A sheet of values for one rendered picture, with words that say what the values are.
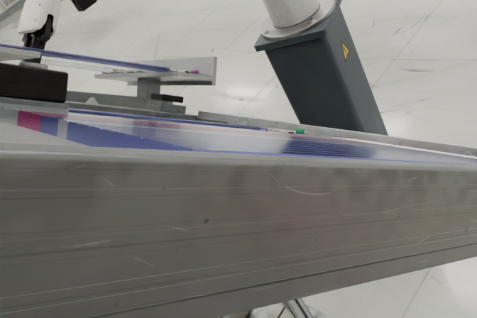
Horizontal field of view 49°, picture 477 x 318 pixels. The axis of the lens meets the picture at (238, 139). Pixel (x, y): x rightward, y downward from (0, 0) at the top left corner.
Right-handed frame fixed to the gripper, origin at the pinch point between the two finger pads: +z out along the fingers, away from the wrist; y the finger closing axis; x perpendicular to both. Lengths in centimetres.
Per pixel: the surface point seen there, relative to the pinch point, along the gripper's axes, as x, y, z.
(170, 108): 13.0, 35.8, 7.2
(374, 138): 18, 77, 9
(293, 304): 66, 34, 47
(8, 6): 237, -684, -183
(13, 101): -30, 71, 16
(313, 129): 18, 66, 9
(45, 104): -28, 71, 16
